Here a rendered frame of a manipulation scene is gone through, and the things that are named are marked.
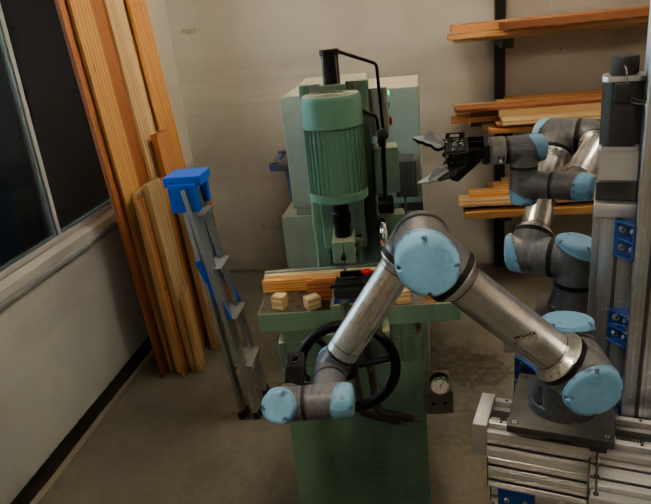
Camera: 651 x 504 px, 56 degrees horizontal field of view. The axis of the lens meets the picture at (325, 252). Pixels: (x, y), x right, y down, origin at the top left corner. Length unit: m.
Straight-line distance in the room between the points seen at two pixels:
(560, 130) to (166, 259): 1.97
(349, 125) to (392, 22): 2.37
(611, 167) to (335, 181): 0.72
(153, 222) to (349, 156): 1.58
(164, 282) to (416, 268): 2.24
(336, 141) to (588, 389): 0.92
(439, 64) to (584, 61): 0.86
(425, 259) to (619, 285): 0.63
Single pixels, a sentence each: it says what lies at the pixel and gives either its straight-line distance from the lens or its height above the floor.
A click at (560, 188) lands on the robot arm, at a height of 1.23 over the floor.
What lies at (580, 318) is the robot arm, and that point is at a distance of 1.46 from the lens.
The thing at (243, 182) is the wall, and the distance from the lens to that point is 4.41.
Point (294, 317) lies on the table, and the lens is 1.86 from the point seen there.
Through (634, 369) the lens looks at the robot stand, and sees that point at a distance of 1.67.
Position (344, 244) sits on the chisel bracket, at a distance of 1.88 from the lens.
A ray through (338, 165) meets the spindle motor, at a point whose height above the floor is 1.31.
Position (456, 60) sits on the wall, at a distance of 4.10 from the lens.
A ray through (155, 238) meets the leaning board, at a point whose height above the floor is 0.77.
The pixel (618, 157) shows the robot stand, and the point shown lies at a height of 1.35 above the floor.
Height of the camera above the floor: 1.71
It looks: 21 degrees down
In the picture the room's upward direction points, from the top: 6 degrees counter-clockwise
